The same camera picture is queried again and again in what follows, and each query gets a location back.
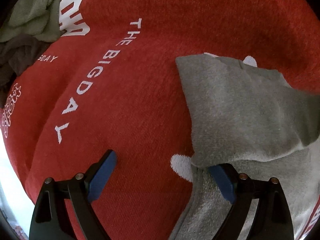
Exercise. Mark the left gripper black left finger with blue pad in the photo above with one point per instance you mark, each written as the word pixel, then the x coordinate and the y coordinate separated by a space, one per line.
pixel 50 218

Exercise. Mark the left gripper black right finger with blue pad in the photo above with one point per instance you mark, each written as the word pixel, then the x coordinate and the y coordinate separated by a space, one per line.
pixel 272 219

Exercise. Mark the grey fleece garment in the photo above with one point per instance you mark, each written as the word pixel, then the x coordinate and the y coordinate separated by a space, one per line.
pixel 253 119

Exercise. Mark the red bedspread white lettering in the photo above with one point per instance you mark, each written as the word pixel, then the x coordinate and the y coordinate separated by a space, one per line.
pixel 112 83

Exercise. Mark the dark brown cloth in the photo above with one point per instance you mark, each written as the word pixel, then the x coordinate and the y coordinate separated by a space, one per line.
pixel 17 55

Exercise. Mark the olive green cloth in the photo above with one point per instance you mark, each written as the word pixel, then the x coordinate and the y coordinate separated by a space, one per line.
pixel 37 18

